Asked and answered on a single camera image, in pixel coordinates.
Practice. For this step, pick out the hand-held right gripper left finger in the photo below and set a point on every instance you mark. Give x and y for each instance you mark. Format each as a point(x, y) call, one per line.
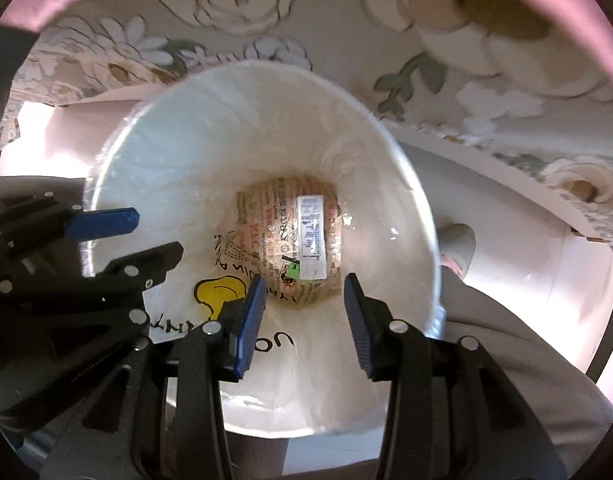
point(246, 325)

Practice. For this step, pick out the white smiley plastic bag liner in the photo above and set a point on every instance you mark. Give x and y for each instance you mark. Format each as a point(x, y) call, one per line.
point(306, 385)

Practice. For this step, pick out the floral patterned cloth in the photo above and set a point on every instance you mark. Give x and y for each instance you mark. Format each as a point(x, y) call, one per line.
point(336, 35)

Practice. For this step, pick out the white round trash bin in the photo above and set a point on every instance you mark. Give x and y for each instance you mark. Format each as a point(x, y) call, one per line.
point(266, 429)

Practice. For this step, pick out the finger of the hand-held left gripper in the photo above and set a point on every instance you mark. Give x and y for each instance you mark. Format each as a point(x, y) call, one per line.
point(151, 260)
point(101, 222)

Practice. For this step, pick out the person's slippered foot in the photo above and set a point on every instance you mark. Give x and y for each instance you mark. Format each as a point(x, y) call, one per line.
point(456, 242)

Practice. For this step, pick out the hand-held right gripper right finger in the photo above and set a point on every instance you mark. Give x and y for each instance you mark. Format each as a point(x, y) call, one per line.
point(359, 330)

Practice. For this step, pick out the brown printed paper bag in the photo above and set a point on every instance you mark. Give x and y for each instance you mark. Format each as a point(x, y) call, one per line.
point(266, 220)

